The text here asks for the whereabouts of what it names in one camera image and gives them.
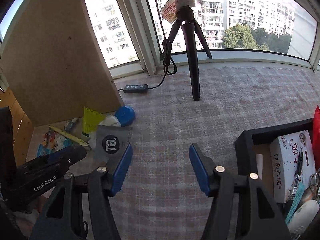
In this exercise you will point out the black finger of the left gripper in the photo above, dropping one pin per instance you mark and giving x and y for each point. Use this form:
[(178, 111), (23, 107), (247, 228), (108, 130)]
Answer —
[(79, 154)]

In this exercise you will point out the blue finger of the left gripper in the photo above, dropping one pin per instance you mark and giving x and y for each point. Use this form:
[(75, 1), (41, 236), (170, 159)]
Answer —
[(63, 155)]

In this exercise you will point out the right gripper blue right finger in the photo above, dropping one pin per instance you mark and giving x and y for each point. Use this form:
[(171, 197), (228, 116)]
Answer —
[(258, 214)]

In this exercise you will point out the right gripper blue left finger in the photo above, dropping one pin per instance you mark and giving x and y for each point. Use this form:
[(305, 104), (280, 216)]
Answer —
[(62, 215)]

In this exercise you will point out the yellow chopstick wrapper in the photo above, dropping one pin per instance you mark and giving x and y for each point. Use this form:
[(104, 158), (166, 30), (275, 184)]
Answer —
[(69, 136)]

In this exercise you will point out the small sanitizer bottle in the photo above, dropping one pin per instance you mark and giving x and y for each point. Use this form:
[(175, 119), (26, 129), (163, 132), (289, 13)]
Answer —
[(69, 125)]

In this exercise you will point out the grey tea sachet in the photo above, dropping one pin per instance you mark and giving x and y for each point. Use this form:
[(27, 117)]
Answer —
[(111, 142)]

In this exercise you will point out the yellow shuttlecock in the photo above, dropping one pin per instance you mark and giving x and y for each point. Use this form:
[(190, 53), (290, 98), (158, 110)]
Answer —
[(91, 120)]

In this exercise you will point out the blue round tape measure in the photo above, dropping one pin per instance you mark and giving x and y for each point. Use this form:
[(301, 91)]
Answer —
[(125, 115)]

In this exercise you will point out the blue tissue packet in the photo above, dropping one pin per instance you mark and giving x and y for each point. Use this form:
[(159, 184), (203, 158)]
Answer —
[(41, 151)]

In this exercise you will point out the white computer mouse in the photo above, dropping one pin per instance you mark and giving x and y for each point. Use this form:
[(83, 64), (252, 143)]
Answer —
[(302, 218)]

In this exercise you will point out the black pen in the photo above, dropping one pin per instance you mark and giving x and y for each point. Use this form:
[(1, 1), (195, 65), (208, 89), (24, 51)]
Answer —
[(297, 174)]

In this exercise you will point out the black storage tray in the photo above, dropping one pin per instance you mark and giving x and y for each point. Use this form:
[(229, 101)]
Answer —
[(256, 141)]

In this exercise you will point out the white printed box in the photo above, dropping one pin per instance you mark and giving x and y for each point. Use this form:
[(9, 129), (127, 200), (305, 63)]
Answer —
[(284, 152)]

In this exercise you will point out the plaid table cloth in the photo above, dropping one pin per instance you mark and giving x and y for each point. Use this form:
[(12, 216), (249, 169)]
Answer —
[(160, 197)]

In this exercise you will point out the wooden board panel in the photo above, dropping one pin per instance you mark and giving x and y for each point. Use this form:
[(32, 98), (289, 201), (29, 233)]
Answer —
[(53, 64)]

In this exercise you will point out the red pouch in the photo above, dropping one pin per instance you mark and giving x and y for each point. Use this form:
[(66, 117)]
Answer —
[(316, 137)]

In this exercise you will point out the black tripod stand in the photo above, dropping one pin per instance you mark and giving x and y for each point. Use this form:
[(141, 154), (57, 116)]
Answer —
[(185, 21)]

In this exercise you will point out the black inline switch controller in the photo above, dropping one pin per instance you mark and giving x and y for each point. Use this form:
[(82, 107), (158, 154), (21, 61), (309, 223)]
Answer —
[(136, 88)]

